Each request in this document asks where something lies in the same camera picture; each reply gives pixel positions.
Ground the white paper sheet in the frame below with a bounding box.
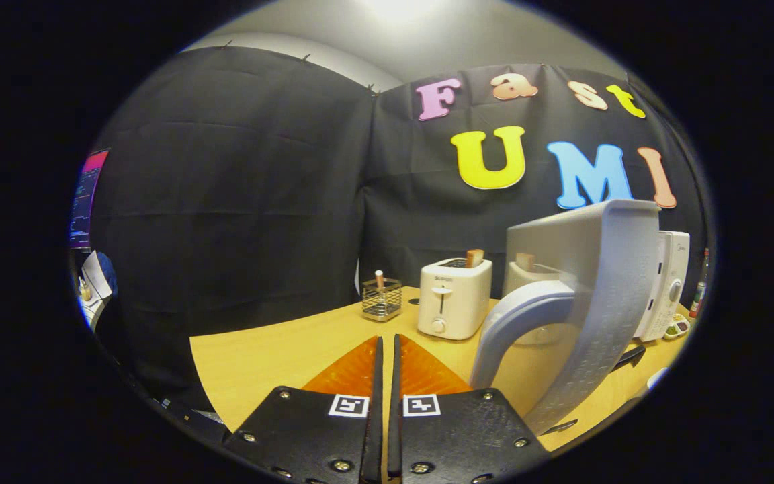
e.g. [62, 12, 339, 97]
[81, 251, 114, 317]

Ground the divided white dish of beans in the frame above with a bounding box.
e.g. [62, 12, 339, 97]
[662, 313, 691, 340]

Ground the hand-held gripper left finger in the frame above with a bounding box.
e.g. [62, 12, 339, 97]
[222, 335, 384, 484]

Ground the computer monitor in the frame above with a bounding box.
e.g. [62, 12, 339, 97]
[69, 149, 110, 251]

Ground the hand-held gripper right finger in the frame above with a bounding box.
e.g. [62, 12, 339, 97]
[387, 334, 550, 484]

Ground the clear bottle with red label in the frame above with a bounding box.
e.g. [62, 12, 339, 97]
[689, 247, 711, 319]

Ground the white toaster oven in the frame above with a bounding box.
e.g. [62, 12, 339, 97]
[470, 199, 691, 436]

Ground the black backdrop cloth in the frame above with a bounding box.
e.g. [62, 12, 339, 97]
[88, 46, 710, 411]

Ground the ceiling light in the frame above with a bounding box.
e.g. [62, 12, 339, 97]
[360, 0, 455, 24]

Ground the wire mesh basket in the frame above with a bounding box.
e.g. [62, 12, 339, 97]
[361, 277, 403, 322]

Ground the white toaster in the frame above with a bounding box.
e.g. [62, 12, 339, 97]
[418, 257, 493, 341]

